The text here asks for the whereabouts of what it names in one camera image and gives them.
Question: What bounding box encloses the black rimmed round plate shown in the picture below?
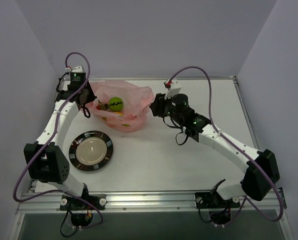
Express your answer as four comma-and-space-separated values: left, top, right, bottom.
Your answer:
68, 130, 114, 172

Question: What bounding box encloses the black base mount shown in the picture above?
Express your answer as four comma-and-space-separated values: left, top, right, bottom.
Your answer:
195, 191, 241, 225
59, 194, 107, 229

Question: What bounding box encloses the yellow orange fake mango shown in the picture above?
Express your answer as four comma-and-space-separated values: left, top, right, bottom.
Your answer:
114, 112, 124, 117

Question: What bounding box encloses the aluminium front rail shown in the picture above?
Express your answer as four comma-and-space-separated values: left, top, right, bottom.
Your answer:
16, 188, 287, 215

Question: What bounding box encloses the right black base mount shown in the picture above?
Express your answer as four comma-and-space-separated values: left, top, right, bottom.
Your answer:
195, 191, 241, 225

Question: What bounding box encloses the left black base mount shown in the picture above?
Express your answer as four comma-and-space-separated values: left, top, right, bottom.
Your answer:
59, 194, 107, 229

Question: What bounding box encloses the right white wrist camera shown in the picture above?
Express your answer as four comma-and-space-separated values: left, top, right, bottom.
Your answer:
164, 79, 182, 100

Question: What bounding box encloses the green fake fruit ball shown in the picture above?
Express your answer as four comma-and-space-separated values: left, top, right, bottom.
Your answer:
108, 97, 123, 112

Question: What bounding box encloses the pink plastic bag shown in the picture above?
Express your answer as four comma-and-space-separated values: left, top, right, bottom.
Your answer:
87, 80, 154, 133

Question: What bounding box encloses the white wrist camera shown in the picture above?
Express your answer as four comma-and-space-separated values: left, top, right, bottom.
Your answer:
65, 66, 85, 73
164, 79, 182, 100

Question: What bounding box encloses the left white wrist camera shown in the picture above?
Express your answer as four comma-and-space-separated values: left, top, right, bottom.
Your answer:
65, 66, 85, 73

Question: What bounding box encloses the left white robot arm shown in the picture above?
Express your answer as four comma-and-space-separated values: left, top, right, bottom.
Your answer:
24, 67, 95, 210

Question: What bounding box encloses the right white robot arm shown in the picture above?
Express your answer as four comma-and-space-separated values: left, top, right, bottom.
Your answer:
150, 93, 280, 207

